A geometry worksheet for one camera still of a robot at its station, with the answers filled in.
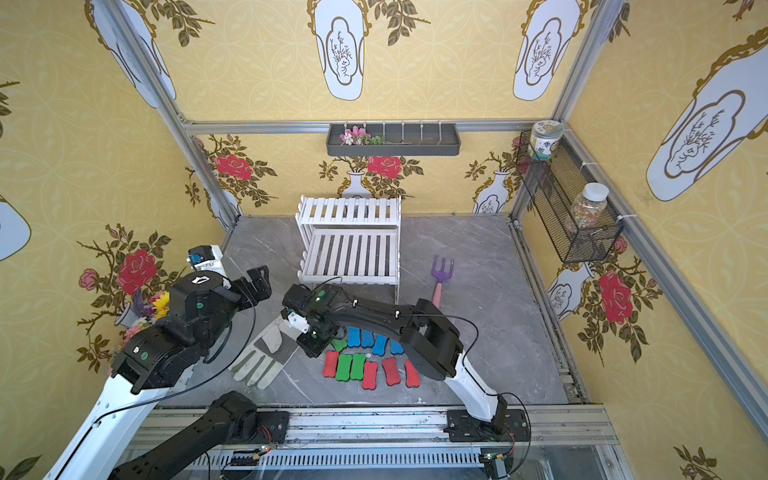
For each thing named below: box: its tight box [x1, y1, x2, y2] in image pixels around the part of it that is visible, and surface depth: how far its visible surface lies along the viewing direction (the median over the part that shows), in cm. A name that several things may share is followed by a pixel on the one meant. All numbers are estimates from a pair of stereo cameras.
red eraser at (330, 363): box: [322, 350, 339, 378], surface depth 85 cm
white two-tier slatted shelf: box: [295, 195, 402, 305], surface depth 92 cm
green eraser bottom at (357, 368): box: [350, 353, 366, 380], surface depth 84 cm
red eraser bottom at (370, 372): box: [362, 361, 378, 390], surface depth 83 cm
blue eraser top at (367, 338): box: [361, 329, 374, 348], surface depth 88 cm
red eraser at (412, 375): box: [404, 360, 421, 388], surface depth 82 cm
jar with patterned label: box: [528, 120, 565, 161], surface depth 87 cm
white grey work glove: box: [230, 325, 297, 389], surface depth 87 cm
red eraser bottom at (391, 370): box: [382, 357, 401, 386], surface depth 84 cm
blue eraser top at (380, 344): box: [372, 334, 389, 356], surface depth 88 cm
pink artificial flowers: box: [339, 126, 386, 146], surface depth 89 cm
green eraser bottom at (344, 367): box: [336, 354, 353, 381], surface depth 84 cm
